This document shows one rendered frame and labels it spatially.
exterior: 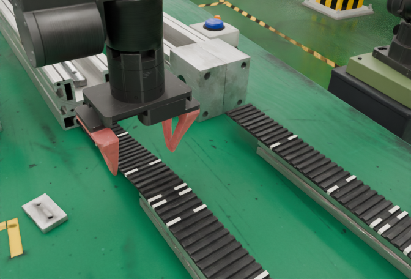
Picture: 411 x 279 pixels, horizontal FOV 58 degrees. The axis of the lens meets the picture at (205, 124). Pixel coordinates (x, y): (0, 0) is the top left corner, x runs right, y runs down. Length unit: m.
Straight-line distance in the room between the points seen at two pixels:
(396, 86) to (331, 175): 0.32
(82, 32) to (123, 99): 0.09
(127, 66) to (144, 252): 0.20
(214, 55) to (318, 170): 0.25
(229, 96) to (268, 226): 0.25
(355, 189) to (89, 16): 0.36
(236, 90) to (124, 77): 0.30
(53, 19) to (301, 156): 0.34
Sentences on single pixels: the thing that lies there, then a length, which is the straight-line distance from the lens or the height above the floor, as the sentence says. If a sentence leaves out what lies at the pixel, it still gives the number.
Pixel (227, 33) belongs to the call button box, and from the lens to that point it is 0.81.
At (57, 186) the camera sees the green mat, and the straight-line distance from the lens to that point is 0.52.
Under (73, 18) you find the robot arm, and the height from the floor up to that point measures 1.02.
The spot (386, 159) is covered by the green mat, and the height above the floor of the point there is 0.78.
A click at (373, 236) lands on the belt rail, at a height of 0.79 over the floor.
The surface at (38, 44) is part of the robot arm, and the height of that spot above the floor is 1.01.
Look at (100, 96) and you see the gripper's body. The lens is 0.40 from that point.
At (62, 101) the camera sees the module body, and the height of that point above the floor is 0.83.
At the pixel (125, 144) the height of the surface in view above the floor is 0.80.
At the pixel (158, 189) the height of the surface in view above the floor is 0.82.
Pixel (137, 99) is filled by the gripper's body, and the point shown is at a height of 0.93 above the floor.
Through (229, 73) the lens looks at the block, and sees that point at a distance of 0.60.
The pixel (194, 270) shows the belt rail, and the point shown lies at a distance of 0.40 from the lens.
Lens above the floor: 1.13
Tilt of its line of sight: 35 degrees down
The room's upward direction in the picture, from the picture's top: 3 degrees clockwise
